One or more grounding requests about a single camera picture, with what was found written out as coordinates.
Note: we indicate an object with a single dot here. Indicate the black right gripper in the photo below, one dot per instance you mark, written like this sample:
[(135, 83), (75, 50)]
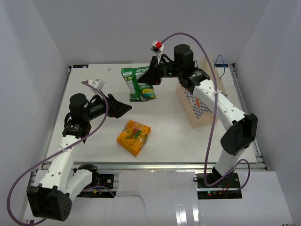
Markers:
[(154, 75)]

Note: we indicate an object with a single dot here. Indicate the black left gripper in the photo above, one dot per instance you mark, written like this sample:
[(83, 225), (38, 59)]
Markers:
[(116, 108)]

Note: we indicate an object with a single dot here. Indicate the green snack bag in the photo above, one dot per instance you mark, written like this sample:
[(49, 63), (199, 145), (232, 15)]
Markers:
[(139, 92)]

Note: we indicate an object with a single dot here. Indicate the orange gummy candy bag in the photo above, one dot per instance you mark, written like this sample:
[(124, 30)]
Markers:
[(133, 137)]

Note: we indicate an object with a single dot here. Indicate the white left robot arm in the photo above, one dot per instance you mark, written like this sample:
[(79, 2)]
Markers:
[(53, 196)]

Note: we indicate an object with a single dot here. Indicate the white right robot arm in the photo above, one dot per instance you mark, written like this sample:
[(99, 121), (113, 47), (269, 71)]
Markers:
[(240, 127)]

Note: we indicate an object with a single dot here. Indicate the black XDOF label plate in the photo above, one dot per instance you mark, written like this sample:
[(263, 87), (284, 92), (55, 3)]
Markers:
[(80, 66)]

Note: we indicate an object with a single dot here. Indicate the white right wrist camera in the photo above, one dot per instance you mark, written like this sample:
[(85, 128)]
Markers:
[(157, 47)]

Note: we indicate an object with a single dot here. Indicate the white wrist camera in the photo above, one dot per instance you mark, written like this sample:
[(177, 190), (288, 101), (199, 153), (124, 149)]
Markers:
[(157, 47), (97, 84)]

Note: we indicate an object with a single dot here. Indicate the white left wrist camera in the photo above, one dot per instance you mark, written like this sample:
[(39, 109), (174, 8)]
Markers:
[(97, 84)]

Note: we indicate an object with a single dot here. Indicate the checkered paper bag blue handles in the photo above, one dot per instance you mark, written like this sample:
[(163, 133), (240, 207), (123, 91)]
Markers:
[(197, 112)]

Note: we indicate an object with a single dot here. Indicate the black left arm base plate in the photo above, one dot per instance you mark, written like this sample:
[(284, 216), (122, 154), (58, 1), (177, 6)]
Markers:
[(105, 188)]

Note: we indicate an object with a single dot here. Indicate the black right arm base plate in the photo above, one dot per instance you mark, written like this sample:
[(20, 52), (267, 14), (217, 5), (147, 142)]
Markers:
[(226, 189)]

